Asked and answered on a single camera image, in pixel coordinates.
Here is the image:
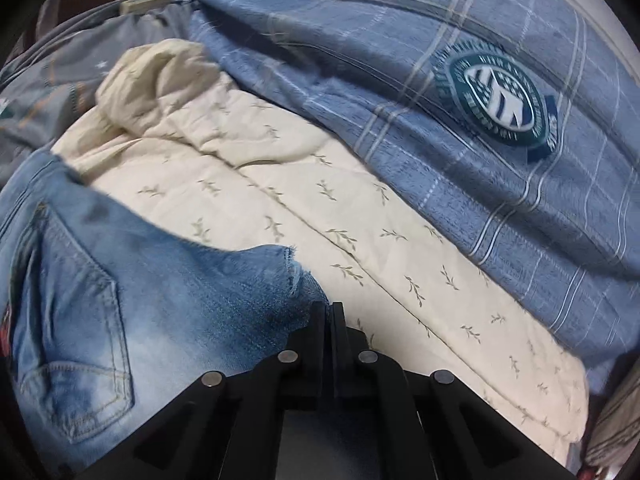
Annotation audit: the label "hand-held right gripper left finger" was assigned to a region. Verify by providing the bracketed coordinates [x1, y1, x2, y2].
[65, 301, 332, 480]

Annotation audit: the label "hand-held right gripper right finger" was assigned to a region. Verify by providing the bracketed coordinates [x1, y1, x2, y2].
[332, 302, 577, 480]

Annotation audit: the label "blue denim pants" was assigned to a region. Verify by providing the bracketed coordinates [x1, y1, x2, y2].
[0, 150, 331, 480]

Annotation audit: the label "cream leaf-print blanket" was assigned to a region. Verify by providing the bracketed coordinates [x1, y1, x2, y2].
[50, 39, 592, 463]

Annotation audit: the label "blue plaid quilt with emblem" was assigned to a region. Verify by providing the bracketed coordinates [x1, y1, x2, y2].
[175, 0, 640, 388]

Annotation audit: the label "striped beige pillow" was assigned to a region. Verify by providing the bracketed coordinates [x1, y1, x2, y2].
[582, 377, 640, 468]

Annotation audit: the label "grey patterned bed sheet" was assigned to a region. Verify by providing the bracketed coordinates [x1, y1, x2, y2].
[0, 2, 201, 171]

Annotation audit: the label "beige bed rail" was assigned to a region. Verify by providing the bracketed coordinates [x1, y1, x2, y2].
[119, 0, 177, 16]

